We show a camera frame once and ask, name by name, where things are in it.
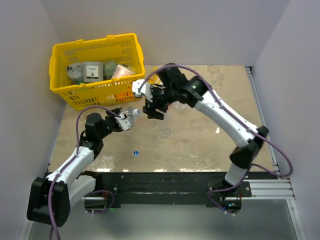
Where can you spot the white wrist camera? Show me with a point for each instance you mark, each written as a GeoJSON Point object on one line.
{"type": "Point", "coordinates": [141, 88]}
{"type": "Point", "coordinates": [124, 122]}

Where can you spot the clear bottle blue label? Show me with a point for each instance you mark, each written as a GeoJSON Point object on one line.
{"type": "Point", "coordinates": [179, 106]}

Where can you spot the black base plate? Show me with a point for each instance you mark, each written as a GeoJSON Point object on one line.
{"type": "Point", "coordinates": [168, 188]}

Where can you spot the blue white bottle cap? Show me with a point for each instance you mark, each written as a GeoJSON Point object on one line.
{"type": "Point", "coordinates": [136, 153]}

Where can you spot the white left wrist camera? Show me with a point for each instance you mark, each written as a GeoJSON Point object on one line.
{"type": "Point", "coordinates": [124, 122]}

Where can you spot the grey box with label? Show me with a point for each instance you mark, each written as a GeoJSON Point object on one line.
{"type": "Point", "coordinates": [93, 71]}

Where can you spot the grey pouch in basket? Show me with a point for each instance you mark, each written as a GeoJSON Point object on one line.
{"type": "Point", "coordinates": [75, 73]}

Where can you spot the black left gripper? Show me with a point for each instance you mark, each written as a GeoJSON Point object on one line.
{"type": "Point", "coordinates": [111, 117]}

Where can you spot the aluminium rail frame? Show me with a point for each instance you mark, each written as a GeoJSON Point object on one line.
{"type": "Point", "coordinates": [264, 185]}

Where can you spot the orange item in basket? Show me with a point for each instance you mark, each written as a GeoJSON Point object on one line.
{"type": "Point", "coordinates": [128, 94]}

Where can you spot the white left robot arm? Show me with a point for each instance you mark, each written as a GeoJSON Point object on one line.
{"type": "Point", "coordinates": [52, 197]}

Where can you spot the yellow snack bag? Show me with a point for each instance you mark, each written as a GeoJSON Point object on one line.
{"type": "Point", "coordinates": [154, 79]}

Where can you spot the clear bottle white green label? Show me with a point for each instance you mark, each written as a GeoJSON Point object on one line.
{"type": "Point", "coordinates": [129, 112]}

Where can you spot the yellow plastic shopping basket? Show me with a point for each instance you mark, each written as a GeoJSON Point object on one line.
{"type": "Point", "coordinates": [122, 48]}

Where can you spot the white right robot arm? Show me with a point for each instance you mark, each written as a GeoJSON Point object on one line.
{"type": "Point", "coordinates": [199, 95]}

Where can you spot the green round item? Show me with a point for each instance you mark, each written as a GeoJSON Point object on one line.
{"type": "Point", "coordinates": [108, 69]}

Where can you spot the pink packet in basket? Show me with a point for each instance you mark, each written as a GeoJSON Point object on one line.
{"type": "Point", "coordinates": [122, 71]}

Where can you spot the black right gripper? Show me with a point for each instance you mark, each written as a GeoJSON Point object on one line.
{"type": "Point", "coordinates": [150, 107]}

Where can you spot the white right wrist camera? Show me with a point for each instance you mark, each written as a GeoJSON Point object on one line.
{"type": "Point", "coordinates": [141, 88]}

